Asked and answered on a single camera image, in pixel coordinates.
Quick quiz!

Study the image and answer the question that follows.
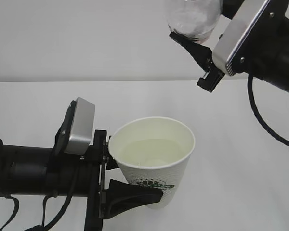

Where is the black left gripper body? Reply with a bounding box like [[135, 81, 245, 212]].
[[48, 100, 107, 231]]

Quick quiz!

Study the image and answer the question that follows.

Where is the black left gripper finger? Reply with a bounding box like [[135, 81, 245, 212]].
[[106, 136, 119, 170], [103, 179, 163, 219]]

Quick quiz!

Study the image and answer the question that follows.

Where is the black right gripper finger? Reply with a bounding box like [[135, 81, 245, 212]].
[[169, 32, 212, 71]]

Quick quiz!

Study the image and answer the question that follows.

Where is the clear Nongfu Spring water bottle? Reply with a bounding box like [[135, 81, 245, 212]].
[[164, 0, 223, 44]]

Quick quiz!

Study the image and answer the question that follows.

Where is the white paper coffee cup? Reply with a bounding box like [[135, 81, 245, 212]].
[[108, 116, 196, 209]]

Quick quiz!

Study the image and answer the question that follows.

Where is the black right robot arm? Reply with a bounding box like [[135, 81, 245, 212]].
[[170, 18, 289, 93]]

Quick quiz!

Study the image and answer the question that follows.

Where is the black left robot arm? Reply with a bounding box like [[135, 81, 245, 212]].
[[0, 98, 163, 231]]

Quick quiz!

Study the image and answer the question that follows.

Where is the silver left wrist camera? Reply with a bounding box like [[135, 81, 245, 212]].
[[64, 97, 95, 156]]

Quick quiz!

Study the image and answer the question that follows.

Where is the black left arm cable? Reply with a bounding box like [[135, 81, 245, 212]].
[[0, 128, 80, 231]]

